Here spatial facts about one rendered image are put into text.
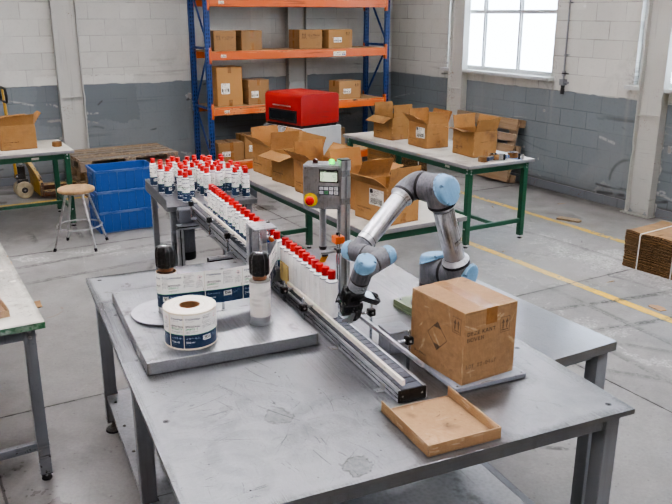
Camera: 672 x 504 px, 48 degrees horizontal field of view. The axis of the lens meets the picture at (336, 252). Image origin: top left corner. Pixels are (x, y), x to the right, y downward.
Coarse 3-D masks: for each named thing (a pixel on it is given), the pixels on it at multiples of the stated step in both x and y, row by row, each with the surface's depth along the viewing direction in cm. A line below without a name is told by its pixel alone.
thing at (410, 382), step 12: (300, 300) 335; (348, 324) 309; (360, 336) 297; (372, 348) 287; (372, 360) 277; (384, 360) 277; (384, 372) 268; (396, 372) 268; (396, 384) 259; (408, 384) 259; (420, 384) 259
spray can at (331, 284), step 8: (328, 272) 309; (328, 280) 310; (336, 280) 310; (328, 288) 310; (336, 288) 311; (328, 296) 311; (336, 296) 312; (328, 304) 312; (336, 304) 313; (328, 312) 313; (336, 312) 314
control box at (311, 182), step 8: (304, 168) 321; (312, 168) 320; (320, 168) 320; (328, 168) 319; (336, 168) 318; (304, 176) 322; (312, 176) 321; (304, 184) 323; (312, 184) 322; (320, 184) 322; (328, 184) 321; (336, 184) 320; (304, 192) 324; (312, 192) 323; (304, 200) 325; (320, 200) 324; (328, 200) 323; (336, 200) 322; (320, 208) 326; (328, 208) 325; (336, 208) 323
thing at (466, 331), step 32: (416, 288) 280; (448, 288) 280; (480, 288) 280; (416, 320) 282; (448, 320) 265; (480, 320) 261; (512, 320) 269; (416, 352) 285; (448, 352) 268; (480, 352) 265; (512, 352) 274
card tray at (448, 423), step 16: (432, 400) 258; (448, 400) 258; (464, 400) 252; (400, 416) 248; (416, 416) 248; (432, 416) 248; (448, 416) 248; (464, 416) 248; (480, 416) 244; (416, 432) 238; (432, 432) 238; (448, 432) 238; (464, 432) 238; (480, 432) 232; (496, 432) 234; (432, 448) 225; (448, 448) 228
